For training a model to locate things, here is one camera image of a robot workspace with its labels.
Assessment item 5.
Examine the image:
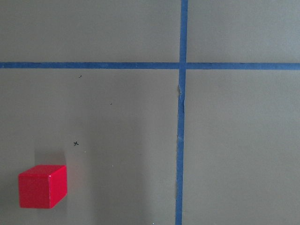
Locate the horizontal blue tape line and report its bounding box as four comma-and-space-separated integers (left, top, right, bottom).
0, 62, 300, 70

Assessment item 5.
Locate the vertical blue tape line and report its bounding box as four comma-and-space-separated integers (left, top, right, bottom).
175, 0, 188, 225

